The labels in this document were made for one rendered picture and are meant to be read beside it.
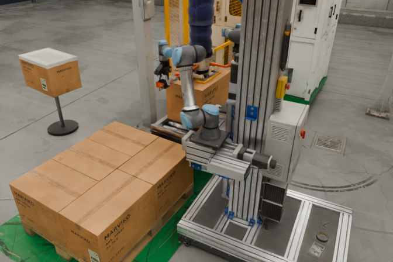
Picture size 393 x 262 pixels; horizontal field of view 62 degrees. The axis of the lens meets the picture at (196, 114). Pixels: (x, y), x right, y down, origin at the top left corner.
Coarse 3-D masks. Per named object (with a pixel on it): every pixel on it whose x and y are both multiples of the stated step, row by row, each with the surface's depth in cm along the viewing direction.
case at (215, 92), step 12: (228, 72) 329; (180, 84) 301; (204, 84) 301; (216, 84) 312; (228, 84) 336; (168, 96) 313; (180, 96) 305; (204, 96) 296; (216, 96) 319; (168, 108) 320; (180, 108) 311; (180, 120) 318
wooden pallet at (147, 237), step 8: (192, 184) 323; (184, 192) 312; (192, 192) 328; (176, 200) 301; (184, 200) 319; (168, 208) 292; (176, 208) 309; (160, 216) 284; (168, 216) 300; (24, 224) 279; (160, 224) 286; (32, 232) 281; (152, 232) 277; (48, 240) 265; (144, 240) 276; (56, 248) 262; (136, 248) 269; (64, 256) 260; (72, 256) 252; (128, 256) 262
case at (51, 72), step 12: (48, 48) 420; (24, 60) 390; (36, 60) 378; (48, 60) 378; (60, 60) 378; (72, 60) 388; (24, 72) 402; (36, 72) 383; (48, 72) 368; (60, 72) 380; (72, 72) 393; (36, 84) 395; (48, 84) 378; (60, 84) 385; (72, 84) 398
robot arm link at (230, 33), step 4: (224, 32) 296; (228, 32) 278; (232, 32) 263; (236, 32) 260; (224, 36) 299; (228, 36) 269; (232, 36) 262; (236, 36) 259; (232, 40) 264; (236, 40) 261
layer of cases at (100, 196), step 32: (128, 128) 337; (64, 160) 288; (96, 160) 288; (128, 160) 288; (160, 160) 288; (32, 192) 251; (64, 192) 252; (96, 192) 252; (128, 192) 252; (160, 192) 273; (32, 224) 269; (64, 224) 235; (96, 224) 224; (128, 224) 243; (96, 256) 229
